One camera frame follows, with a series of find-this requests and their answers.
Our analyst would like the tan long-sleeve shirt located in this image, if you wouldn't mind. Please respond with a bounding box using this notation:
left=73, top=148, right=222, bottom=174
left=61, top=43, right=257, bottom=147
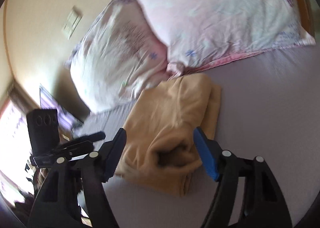
left=115, top=73, right=221, bottom=197

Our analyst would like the large white floral pillow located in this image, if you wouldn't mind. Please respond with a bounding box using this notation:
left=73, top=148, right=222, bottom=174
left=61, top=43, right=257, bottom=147
left=68, top=0, right=170, bottom=114

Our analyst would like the lilac bed sheet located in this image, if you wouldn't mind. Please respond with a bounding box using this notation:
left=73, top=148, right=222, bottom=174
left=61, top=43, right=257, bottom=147
left=73, top=42, right=320, bottom=228

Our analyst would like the pink floral pillow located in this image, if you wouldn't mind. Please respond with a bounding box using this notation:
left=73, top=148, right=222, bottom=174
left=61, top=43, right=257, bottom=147
left=137, top=0, right=316, bottom=76

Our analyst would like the white wall switch plate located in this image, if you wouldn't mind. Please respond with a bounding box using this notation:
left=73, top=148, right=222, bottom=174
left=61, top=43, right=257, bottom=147
left=62, top=6, right=82, bottom=40

